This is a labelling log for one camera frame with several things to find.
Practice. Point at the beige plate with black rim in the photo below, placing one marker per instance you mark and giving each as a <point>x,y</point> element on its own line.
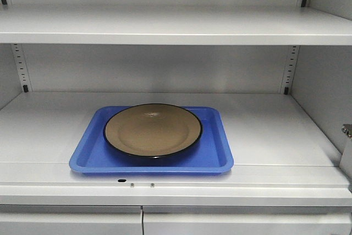
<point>153,130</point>

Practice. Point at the blue plastic tray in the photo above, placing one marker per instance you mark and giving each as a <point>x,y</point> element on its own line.
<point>211,154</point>

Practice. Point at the grey metal cabinet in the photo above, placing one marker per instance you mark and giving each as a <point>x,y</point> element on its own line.
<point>282,108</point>

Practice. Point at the grey cabinet upper shelf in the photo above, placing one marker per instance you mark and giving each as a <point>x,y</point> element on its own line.
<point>124,25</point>

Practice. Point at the metal door hinge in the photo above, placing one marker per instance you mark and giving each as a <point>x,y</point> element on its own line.
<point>347,130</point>

